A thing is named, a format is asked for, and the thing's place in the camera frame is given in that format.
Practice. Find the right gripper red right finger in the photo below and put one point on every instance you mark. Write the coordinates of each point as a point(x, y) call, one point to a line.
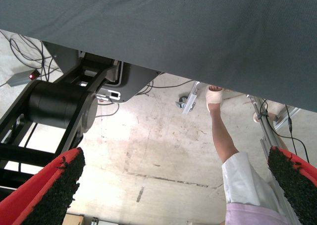
point(297, 190)

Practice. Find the short aluminium profile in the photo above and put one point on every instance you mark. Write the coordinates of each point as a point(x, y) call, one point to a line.
point(284, 122)
point(190, 98)

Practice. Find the black jointed robot frame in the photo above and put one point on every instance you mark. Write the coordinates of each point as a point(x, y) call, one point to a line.
point(54, 103)

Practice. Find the dark grey table cloth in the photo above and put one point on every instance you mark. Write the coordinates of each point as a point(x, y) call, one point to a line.
point(173, 24)

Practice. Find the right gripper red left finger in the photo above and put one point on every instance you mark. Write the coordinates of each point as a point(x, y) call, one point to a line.
point(32, 197)

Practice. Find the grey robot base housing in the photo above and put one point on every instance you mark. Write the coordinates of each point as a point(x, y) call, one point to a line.
point(138, 81)

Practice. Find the grey caster wheel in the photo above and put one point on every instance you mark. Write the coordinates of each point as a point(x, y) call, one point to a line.
point(180, 101)

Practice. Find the beige sandal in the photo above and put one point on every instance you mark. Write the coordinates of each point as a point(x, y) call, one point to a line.
point(214, 96)

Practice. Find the brown cardboard box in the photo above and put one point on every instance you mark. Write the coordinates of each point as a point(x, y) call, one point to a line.
point(73, 220)

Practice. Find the lilac garment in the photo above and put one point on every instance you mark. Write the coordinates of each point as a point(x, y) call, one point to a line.
point(247, 215)

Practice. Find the grey power strip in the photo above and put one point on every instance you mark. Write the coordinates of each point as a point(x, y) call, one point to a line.
point(18, 78)

